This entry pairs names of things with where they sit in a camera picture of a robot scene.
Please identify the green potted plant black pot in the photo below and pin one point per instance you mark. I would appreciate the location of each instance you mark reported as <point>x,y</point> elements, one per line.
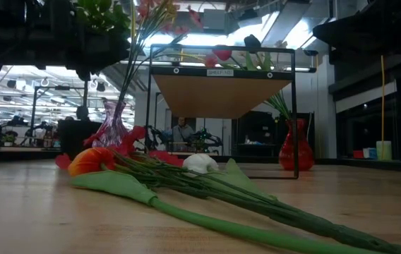
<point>77,139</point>

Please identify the black cabinet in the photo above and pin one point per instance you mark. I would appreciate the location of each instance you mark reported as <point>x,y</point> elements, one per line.
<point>253,127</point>

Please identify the red artificial tulip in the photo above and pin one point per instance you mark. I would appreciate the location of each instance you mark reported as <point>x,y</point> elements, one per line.
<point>222,54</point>

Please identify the red glass vase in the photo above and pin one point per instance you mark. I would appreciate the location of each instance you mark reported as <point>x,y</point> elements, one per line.
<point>304,151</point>

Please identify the pink blossom flower spray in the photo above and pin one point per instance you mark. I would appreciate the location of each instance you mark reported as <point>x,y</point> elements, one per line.
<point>128,70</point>

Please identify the red flower bunch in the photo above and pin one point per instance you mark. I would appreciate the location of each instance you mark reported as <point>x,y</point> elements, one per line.
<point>135,135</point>

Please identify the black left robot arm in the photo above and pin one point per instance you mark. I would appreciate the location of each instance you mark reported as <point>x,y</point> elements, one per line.
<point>10,35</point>

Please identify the black background robot arm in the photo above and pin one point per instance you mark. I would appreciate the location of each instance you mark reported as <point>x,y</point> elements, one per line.
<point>158,137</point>
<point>207,139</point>

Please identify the person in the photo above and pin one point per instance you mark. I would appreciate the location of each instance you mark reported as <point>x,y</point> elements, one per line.
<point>182,134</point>

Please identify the small red box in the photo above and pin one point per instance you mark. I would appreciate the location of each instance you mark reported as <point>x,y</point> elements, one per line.
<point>358,154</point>

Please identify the white and blue box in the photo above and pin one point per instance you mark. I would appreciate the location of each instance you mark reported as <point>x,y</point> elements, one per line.
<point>370,153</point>

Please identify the pink artificial flower stems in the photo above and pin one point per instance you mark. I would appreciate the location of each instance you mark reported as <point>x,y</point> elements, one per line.
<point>363,166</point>

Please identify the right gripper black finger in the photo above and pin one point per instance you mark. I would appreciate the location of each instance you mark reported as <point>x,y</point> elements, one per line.
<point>341,35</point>

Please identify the pale green cylinder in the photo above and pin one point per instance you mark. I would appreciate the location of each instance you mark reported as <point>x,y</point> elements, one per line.
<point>388,151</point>

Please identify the wooden shelf with black frame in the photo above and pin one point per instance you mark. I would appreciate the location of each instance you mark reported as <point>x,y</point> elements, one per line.
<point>221,95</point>

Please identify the orange artificial tulip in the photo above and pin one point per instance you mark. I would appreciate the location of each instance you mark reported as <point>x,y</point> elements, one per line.
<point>91,160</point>

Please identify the pink ribbed glass vase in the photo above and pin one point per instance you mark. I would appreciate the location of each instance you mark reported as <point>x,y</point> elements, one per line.
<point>110,130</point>

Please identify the black artificial tulip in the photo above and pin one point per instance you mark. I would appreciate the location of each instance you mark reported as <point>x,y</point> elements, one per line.
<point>252,40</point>

